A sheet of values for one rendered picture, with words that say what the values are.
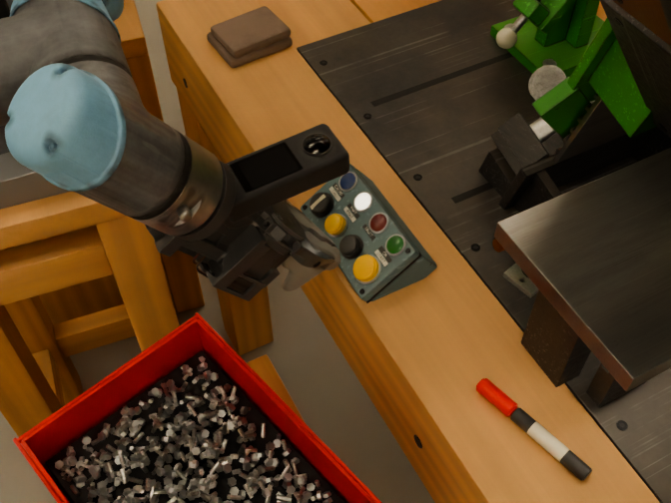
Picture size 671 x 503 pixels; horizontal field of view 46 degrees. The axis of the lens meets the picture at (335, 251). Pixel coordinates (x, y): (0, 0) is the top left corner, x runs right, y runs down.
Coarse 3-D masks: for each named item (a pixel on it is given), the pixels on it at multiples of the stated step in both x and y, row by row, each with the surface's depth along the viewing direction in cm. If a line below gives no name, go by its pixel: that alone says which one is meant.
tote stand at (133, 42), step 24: (120, 24) 135; (144, 48) 135; (144, 72) 138; (144, 96) 142; (168, 264) 179; (192, 264) 181; (72, 288) 175; (96, 288) 177; (192, 288) 188; (48, 312) 178; (72, 312) 181
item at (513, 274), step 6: (516, 264) 88; (510, 270) 88; (516, 270) 88; (504, 276) 88; (510, 276) 87; (516, 276) 87; (522, 276) 87; (516, 282) 87; (522, 282) 87; (528, 282) 87; (522, 288) 87; (528, 288) 86; (534, 288) 86; (528, 294) 86
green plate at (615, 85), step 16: (608, 32) 69; (592, 48) 72; (608, 48) 71; (592, 64) 73; (608, 64) 72; (624, 64) 70; (576, 80) 75; (592, 80) 75; (608, 80) 73; (624, 80) 71; (592, 96) 80; (608, 96) 74; (624, 96) 72; (640, 96) 70; (624, 112) 73; (640, 112) 71; (624, 128) 74; (640, 128) 72
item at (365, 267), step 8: (360, 256) 85; (368, 256) 85; (360, 264) 85; (368, 264) 84; (376, 264) 84; (360, 272) 84; (368, 272) 84; (376, 272) 84; (360, 280) 85; (368, 280) 85
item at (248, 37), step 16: (240, 16) 113; (256, 16) 113; (272, 16) 113; (224, 32) 111; (240, 32) 111; (256, 32) 111; (272, 32) 111; (288, 32) 112; (224, 48) 111; (240, 48) 109; (256, 48) 110; (272, 48) 112; (240, 64) 110
